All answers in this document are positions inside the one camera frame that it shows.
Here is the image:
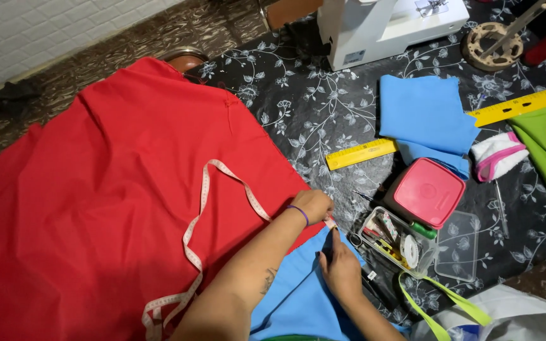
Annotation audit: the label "person's right hand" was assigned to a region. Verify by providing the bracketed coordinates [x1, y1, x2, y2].
[318, 227, 364, 305]

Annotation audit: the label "person's left hand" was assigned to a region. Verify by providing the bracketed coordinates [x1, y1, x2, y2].
[290, 189, 336, 226]

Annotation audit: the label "white pink tape measure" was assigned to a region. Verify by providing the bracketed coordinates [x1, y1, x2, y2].
[141, 159, 339, 341]

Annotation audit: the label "purple wrist band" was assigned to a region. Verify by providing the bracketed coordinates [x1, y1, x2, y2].
[286, 204, 310, 227]

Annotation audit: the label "long yellow ruler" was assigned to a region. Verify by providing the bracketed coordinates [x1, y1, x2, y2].
[325, 81, 546, 171]

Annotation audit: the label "clear sewing supplies box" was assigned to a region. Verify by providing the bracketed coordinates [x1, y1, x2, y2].
[357, 206, 440, 279]

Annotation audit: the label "blue fabric sheet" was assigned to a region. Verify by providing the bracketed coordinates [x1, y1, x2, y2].
[248, 224, 412, 341]

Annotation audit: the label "black scissors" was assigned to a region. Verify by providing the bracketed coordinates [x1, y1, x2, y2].
[348, 231, 389, 311]

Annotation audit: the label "pink lidded plastic container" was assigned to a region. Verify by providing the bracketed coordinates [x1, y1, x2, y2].
[386, 157, 467, 231]

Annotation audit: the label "black floral tablecloth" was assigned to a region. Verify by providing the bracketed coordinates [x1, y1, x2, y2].
[185, 0, 546, 328]

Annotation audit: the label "folded blue fabric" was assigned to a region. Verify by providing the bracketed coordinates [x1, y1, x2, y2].
[378, 74, 482, 181]

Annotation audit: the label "clear plastic lid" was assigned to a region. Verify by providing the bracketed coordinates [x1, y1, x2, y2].
[433, 210, 481, 284]

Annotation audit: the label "clear pen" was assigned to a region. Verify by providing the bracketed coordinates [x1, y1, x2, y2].
[493, 178, 511, 240]

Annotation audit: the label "white pink cloth pouch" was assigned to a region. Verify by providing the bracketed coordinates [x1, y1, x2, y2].
[470, 131, 530, 183]

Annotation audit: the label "white sewing machine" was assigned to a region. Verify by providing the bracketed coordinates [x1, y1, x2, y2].
[316, 0, 471, 72]

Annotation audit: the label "brown chair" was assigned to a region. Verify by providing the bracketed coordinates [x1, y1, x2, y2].
[258, 0, 325, 32]

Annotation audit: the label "brown metal-rimmed stool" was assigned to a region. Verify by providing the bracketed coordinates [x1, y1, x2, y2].
[158, 46, 210, 75]

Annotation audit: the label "large red fabric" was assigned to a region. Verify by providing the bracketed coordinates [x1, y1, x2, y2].
[0, 57, 327, 341]

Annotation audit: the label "wooden thread stand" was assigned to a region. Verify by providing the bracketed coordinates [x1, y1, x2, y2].
[460, 0, 546, 73]

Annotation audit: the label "dark object on floor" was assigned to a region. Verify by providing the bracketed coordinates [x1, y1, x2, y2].
[0, 80, 42, 117]

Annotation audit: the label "white bag lime handles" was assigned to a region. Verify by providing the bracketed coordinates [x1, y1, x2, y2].
[398, 271, 546, 341]

